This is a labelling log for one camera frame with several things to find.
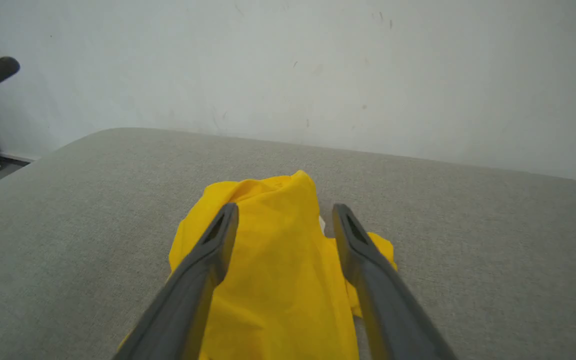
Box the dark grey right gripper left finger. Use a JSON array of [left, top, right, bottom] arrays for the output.
[[113, 202, 240, 360]]

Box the grey fabric sofa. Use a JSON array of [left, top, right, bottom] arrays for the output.
[[0, 127, 576, 360]]

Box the yellow t-shirt with print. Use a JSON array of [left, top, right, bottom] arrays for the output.
[[117, 170, 399, 360]]

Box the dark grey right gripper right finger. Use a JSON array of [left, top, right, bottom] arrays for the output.
[[332, 203, 460, 360]]

